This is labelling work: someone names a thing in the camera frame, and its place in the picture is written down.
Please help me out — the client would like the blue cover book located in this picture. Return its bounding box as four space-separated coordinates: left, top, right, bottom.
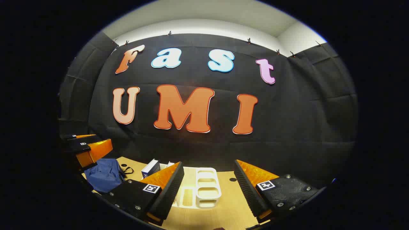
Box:
141 159 161 179

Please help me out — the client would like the blue schoolbag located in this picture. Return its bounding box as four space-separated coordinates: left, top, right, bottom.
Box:
84 158 135 194

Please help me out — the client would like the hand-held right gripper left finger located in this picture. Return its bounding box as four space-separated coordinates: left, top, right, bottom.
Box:
102 161 185 226

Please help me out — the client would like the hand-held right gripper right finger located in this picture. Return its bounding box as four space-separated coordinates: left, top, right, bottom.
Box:
233 159 321 224

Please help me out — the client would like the white bookshelf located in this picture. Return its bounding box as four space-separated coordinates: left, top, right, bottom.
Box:
160 164 222 210

